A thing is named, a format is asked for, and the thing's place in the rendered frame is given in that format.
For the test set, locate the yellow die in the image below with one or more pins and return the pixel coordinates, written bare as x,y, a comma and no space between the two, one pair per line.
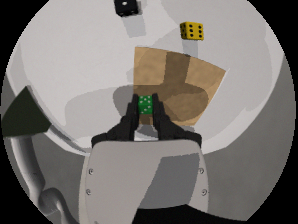
192,31

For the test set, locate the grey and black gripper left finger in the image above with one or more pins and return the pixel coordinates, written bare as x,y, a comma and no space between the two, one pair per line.
125,129

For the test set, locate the tan square mat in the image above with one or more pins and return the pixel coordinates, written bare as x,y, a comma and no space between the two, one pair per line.
185,84

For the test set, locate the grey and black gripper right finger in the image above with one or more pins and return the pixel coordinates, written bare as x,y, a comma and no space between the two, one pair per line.
167,129

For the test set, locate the black die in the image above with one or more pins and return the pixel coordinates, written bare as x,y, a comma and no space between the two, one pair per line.
126,7

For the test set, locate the green die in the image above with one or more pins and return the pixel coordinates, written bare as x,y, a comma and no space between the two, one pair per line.
145,105

